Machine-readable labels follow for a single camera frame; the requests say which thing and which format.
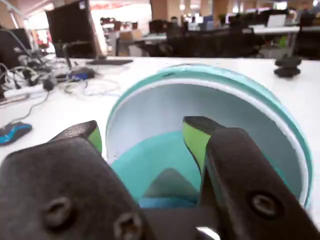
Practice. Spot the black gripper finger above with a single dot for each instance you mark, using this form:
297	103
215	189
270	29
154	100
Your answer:
57	190
245	180

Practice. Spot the small black monitor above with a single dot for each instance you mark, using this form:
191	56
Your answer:
12	47

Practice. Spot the blue black device box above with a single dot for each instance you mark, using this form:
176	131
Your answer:
82	74

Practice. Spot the white laptop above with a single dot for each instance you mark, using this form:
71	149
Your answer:
276	20

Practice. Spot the large black monitor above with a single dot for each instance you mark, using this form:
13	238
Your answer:
71	25

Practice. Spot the black lumpy desk object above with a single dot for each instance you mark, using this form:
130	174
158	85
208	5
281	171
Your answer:
287	66

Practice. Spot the grey scrap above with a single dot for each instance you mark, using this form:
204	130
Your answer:
172	185

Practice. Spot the blue black computer mouse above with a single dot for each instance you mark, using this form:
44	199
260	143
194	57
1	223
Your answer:
13	133

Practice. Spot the black power adapter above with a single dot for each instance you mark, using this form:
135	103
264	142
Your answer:
49	84

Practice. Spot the teal lidded bin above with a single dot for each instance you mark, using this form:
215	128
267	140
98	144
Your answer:
200	100

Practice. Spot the black keyboard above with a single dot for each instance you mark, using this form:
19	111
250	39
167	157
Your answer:
110	62

